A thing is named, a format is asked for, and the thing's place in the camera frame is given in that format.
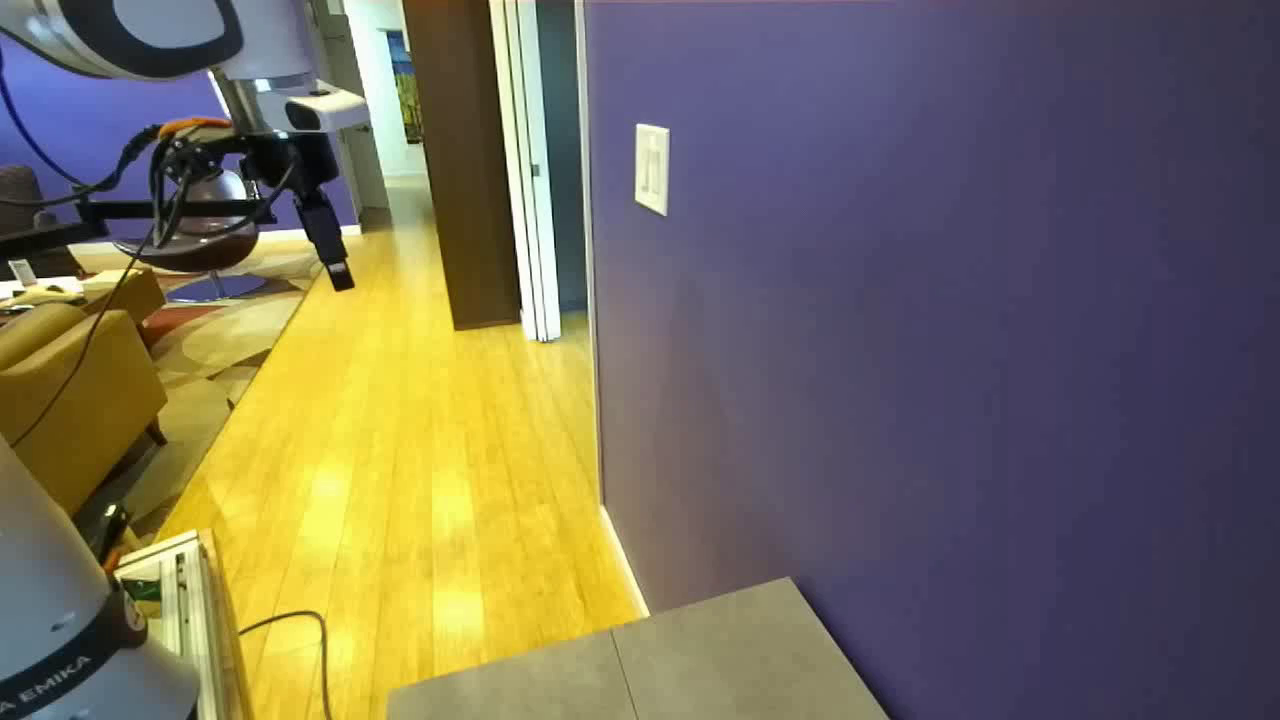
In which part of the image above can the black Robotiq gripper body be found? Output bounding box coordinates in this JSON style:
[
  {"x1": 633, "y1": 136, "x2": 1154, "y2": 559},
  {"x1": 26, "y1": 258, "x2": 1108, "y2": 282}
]
[{"x1": 235, "y1": 123, "x2": 344, "y2": 207}]

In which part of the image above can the white light switch plate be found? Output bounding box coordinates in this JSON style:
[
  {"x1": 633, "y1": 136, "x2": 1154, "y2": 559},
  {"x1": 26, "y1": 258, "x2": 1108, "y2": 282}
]
[{"x1": 633, "y1": 121, "x2": 674, "y2": 220}]

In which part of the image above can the patterned floor rug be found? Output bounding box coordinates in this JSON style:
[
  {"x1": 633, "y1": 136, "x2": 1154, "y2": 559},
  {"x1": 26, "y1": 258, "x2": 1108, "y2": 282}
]
[{"x1": 66, "y1": 233, "x2": 326, "y2": 529}]

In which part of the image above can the dark brown wooden door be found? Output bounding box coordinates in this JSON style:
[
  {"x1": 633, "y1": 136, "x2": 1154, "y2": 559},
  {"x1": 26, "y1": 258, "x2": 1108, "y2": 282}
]
[{"x1": 401, "y1": 0, "x2": 522, "y2": 331}]

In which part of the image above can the grey concrete-look table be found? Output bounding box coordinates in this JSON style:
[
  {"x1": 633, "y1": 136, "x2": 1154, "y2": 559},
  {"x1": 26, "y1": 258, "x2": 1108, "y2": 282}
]
[{"x1": 383, "y1": 570, "x2": 891, "y2": 720}]

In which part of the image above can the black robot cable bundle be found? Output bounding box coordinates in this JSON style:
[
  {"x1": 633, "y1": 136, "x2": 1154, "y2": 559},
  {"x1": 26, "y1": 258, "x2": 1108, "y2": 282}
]
[{"x1": 0, "y1": 69, "x2": 300, "y2": 450}]

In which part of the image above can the framed wall picture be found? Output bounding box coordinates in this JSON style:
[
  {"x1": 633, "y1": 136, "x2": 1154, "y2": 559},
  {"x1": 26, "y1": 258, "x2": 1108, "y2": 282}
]
[{"x1": 383, "y1": 29, "x2": 424, "y2": 146}]

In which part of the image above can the white door frame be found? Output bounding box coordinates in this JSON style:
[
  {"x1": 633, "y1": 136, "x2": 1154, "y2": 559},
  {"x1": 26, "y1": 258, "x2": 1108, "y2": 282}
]
[{"x1": 484, "y1": 0, "x2": 568, "y2": 348}]

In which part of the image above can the black floor cable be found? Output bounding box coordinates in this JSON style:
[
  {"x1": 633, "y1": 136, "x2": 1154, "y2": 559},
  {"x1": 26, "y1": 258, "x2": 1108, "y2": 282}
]
[{"x1": 230, "y1": 608, "x2": 335, "y2": 720}]

